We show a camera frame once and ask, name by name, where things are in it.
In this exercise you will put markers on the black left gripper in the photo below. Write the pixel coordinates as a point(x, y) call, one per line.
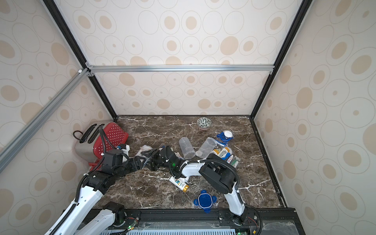
point(137, 163)

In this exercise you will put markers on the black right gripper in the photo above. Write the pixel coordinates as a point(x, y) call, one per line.
point(157, 158)

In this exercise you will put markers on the white shampoo tube gold cap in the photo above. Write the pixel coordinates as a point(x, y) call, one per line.
point(179, 184)

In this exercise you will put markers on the clear comb disc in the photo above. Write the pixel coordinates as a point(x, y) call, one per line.
point(185, 180)

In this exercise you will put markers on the white bottle orange cap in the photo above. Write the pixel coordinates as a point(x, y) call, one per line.
point(216, 152)

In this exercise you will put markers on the white tube orange cap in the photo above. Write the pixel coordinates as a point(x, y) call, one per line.
point(225, 153)

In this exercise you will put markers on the round white soap disc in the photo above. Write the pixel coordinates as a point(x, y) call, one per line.
point(228, 134)

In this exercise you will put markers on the packaged toothbrush kit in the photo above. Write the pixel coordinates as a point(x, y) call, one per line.
point(233, 161)

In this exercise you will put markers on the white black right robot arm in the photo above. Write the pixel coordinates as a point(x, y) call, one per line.
point(222, 176)

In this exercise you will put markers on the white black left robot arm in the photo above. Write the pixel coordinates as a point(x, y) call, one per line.
point(113, 165)

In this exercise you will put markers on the red plastic rack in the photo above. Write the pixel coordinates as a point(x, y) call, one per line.
point(94, 166)

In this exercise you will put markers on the red polka dot toaster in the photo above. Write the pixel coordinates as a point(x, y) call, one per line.
point(98, 137)

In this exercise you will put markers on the silver aluminium crossbar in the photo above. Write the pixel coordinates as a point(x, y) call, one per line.
point(183, 68)

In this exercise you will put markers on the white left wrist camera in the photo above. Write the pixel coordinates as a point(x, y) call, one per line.
point(124, 148)

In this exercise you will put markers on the silver aluminium left rail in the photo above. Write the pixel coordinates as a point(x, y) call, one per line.
point(17, 143)

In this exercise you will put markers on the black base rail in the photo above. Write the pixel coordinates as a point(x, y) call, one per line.
point(275, 221)

